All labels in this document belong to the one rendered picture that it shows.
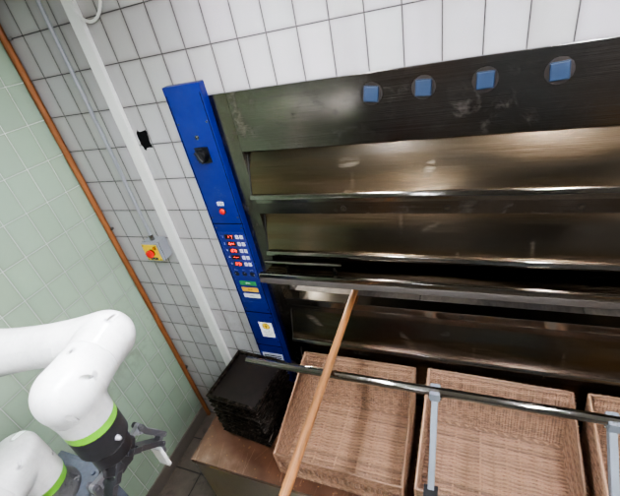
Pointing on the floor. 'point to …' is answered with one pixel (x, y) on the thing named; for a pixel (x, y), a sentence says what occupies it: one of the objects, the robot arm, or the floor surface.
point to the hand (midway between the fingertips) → (145, 490)
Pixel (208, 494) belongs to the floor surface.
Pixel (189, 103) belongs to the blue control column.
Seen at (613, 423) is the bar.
